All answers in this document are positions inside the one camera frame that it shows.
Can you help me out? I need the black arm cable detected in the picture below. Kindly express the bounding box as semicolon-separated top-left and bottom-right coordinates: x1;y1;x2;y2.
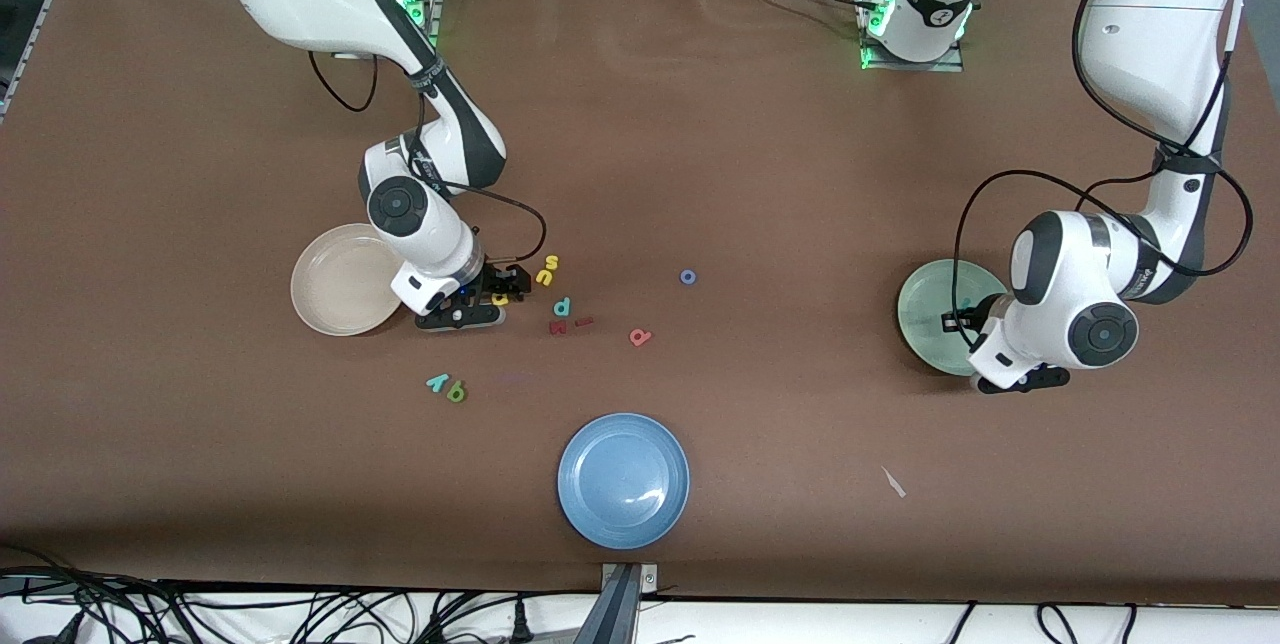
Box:
953;0;1256;345
308;49;549;265

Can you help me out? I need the light brown round plate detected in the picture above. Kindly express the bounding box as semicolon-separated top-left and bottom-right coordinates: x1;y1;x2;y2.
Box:
290;223;406;337

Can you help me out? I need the grey metal camera mount post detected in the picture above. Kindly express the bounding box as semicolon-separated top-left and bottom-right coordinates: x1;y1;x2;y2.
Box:
573;562;661;644

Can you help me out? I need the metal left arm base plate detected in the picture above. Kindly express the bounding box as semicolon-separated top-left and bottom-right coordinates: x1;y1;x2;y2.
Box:
855;0;966;73

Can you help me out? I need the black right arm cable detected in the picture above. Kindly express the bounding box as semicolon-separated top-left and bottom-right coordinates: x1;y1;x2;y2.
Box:
308;49;549;265

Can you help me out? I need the pale green round plate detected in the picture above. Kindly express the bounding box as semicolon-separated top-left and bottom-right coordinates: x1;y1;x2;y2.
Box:
897;259;1011;377

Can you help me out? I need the black cable tangle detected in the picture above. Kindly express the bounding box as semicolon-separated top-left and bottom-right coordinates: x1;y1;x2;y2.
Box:
0;542;216;644

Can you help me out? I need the brown paper table cover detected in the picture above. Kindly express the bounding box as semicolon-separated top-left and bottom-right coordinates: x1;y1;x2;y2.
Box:
0;0;1280;607

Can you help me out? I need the blue round plate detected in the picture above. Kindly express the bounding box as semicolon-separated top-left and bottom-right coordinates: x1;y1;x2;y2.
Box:
557;412;691;551

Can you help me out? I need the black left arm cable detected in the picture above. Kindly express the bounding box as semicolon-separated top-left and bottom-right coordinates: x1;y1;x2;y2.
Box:
953;0;1256;345

